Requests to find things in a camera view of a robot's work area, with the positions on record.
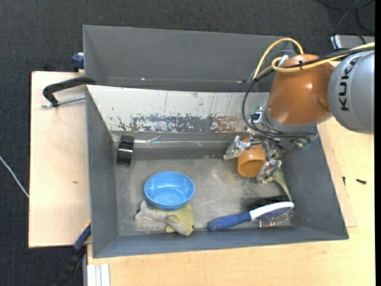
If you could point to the orange cup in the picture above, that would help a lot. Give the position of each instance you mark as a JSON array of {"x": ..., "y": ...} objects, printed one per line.
[{"x": 250, "y": 161}]

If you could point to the yellow-green cloth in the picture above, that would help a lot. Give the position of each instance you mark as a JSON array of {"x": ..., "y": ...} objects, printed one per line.
[{"x": 186, "y": 216}]

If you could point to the blue bowl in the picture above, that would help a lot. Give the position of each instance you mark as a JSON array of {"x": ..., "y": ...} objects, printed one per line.
[{"x": 168, "y": 189}]

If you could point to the black round roll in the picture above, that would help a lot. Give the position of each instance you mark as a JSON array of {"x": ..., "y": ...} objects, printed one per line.
[{"x": 125, "y": 153}]

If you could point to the pale green cloth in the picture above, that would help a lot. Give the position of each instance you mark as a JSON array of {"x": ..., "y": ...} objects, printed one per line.
[{"x": 282, "y": 182}]

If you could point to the blue and white hairbrush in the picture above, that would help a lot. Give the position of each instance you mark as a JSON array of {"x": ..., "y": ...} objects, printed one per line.
[{"x": 229, "y": 220}]

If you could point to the grey plush toy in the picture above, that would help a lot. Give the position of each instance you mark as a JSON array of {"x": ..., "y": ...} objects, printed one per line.
[{"x": 154, "y": 215}]

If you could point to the grey metal bin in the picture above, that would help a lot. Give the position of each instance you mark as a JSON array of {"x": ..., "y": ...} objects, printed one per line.
[{"x": 208, "y": 186}]

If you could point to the small black screw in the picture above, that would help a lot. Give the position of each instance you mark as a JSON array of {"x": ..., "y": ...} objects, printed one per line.
[{"x": 361, "y": 181}]

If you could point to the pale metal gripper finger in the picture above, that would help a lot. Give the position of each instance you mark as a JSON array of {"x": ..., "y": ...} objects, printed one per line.
[
  {"x": 241, "y": 143},
  {"x": 271, "y": 168}
]

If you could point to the pale wood board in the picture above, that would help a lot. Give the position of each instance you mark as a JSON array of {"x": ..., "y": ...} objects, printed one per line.
[{"x": 59, "y": 165}]

